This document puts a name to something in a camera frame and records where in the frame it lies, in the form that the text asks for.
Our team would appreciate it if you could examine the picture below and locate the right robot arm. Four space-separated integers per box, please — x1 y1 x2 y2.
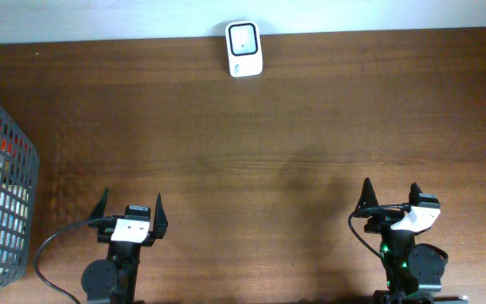
348 177 469 304

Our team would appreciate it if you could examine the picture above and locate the white barcode scanner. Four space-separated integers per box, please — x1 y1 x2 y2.
224 20 263 78

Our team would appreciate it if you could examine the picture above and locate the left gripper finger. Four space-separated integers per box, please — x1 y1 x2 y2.
153 193 168 239
88 187 109 227

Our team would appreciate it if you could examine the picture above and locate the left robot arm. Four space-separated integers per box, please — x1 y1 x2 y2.
81 191 168 304

